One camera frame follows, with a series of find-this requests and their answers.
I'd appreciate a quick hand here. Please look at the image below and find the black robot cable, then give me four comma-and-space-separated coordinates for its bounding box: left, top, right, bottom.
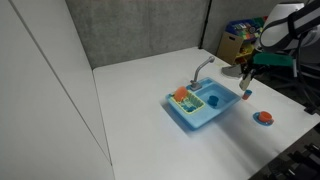
293, 36, 320, 111

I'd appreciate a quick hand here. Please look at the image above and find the light blue toy sink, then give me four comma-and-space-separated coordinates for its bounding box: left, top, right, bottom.
166, 78, 240, 130

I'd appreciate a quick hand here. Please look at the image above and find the grey toy faucet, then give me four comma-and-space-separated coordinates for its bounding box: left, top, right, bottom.
189, 55, 216, 92

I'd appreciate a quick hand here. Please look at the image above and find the small blue orange cup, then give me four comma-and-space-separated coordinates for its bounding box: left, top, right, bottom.
242, 89, 252, 100

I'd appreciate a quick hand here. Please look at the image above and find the orange toy teacup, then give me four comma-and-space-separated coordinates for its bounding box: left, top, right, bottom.
258, 111, 273, 123

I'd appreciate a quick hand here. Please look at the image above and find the blue toy saucer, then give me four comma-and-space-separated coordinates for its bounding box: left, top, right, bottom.
252, 112, 274, 126

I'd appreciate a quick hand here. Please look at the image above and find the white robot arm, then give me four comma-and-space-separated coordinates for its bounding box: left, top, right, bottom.
242, 0, 320, 79

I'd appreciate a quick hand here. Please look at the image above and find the black tripod pole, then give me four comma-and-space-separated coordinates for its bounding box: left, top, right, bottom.
198, 0, 213, 49

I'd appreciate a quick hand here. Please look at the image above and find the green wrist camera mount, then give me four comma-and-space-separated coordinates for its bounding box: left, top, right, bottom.
253, 53, 293, 67

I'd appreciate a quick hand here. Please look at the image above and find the blue toy cup in sink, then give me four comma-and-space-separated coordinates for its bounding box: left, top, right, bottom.
208, 96, 219, 107

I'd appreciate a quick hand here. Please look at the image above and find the toy storage shelf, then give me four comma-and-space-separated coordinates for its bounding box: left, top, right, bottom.
217, 16, 267, 65

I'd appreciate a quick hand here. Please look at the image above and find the yellow toy dish rack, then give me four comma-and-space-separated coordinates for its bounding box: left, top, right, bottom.
169, 91, 205, 115

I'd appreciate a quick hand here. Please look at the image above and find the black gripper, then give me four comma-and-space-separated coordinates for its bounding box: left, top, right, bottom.
244, 64, 267, 77

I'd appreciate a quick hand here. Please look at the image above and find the orange toy plate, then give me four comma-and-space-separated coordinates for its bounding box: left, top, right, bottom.
174, 86, 188, 102

